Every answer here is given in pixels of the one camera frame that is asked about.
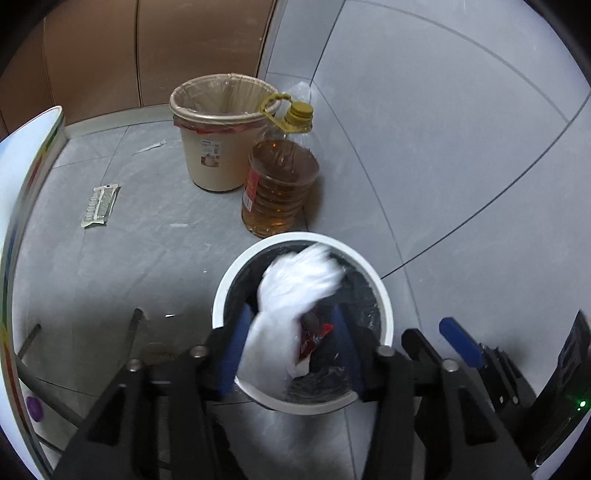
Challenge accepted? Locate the clear plastic bag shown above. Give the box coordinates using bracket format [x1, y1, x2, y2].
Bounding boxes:
[277, 80, 315, 116]

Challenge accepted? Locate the brown kitchen cabinet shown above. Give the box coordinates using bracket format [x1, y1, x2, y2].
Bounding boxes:
[0, 0, 288, 136]

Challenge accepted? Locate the red snack wrapper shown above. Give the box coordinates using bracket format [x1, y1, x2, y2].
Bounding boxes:
[295, 311, 334, 361]

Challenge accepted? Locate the beige trash bin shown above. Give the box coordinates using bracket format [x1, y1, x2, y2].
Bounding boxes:
[168, 73, 282, 193]

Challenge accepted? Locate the flat silver wrapper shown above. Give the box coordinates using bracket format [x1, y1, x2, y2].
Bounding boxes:
[81, 183, 122, 228]

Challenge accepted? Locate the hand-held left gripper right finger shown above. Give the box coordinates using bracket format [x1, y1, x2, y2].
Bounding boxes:
[331, 305, 532, 480]

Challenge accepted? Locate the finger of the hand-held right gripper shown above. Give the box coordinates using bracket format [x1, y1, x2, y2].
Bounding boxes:
[438, 316, 537, 412]
[401, 328, 445, 368]

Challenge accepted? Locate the black bin liner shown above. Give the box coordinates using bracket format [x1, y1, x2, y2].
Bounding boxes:
[225, 247, 382, 402]

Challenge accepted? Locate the clear plastic bin liner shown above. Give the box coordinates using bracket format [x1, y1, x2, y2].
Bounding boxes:
[170, 73, 281, 137]

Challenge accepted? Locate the cooking oil bottle yellow cap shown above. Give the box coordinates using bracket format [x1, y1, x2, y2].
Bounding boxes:
[241, 92, 321, 239]

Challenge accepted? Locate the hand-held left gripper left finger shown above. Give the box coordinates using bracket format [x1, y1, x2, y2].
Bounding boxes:
[53, 302, 256, 480]

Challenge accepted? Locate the white round trash bin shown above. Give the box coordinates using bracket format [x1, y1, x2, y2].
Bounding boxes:
[211, 232, 394, 415]

